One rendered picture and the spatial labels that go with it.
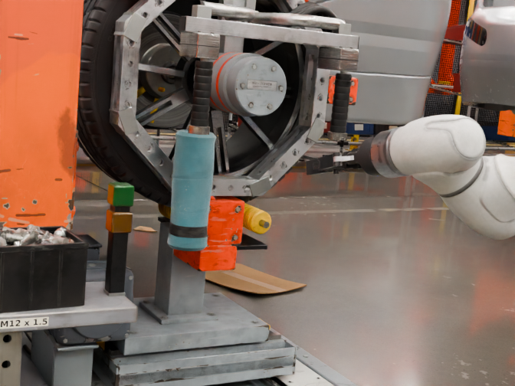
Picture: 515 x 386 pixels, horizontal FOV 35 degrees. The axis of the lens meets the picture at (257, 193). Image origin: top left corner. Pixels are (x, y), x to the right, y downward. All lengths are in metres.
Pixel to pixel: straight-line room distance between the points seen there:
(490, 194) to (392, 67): 1.21
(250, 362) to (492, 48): 2.86
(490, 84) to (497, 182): 3.16
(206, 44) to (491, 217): 0.64
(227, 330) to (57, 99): 0.81
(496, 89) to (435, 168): 3.18
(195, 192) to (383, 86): 1.00
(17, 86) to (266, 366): 1.01
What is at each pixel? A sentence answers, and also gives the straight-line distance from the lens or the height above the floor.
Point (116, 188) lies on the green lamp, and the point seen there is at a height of 0.66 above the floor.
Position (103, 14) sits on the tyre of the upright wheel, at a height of 0.98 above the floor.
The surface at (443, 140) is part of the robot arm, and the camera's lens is 1.38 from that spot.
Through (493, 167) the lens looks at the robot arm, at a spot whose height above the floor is 0.76.
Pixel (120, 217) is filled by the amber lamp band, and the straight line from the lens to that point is 1.51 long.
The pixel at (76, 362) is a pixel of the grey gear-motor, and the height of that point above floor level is 0.18.
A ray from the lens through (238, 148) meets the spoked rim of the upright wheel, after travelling 2.20.
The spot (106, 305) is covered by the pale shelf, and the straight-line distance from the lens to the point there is 1.50.
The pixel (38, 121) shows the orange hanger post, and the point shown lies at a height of 0.75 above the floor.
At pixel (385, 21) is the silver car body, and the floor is 1.06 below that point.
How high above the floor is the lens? 0.91
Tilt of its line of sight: 9 degrees down
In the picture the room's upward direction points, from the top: 5 degrees clockwise
